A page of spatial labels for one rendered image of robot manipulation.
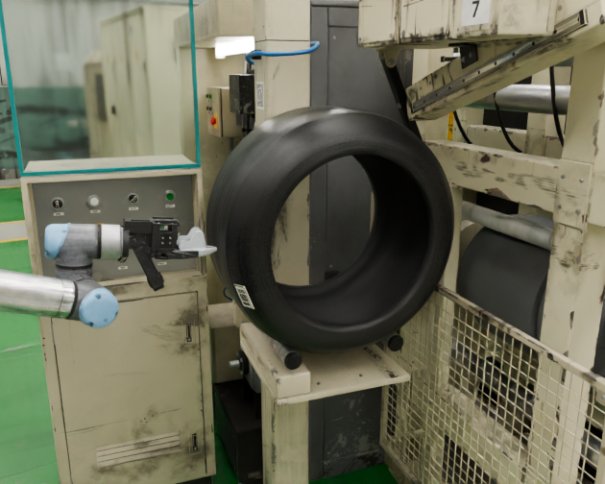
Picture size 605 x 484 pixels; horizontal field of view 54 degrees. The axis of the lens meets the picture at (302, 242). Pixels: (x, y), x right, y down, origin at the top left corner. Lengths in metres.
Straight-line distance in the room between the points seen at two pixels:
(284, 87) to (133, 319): 0.94
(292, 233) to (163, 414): 0.89
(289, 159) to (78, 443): 1.39
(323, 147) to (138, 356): 1.15
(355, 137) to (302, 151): 0.13
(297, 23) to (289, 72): 0.13
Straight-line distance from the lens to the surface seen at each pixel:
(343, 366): 1.64
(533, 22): 1.27
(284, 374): 1.47
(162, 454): 2.36
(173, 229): 1.32
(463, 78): 1.52
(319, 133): 1.29
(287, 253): 1.75
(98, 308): 1.20
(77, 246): 1.31
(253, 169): 1.28
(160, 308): 2.08
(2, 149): 10.31
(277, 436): 2.00
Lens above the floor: 1.56
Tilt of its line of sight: 16 degrees down
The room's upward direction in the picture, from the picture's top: straight up
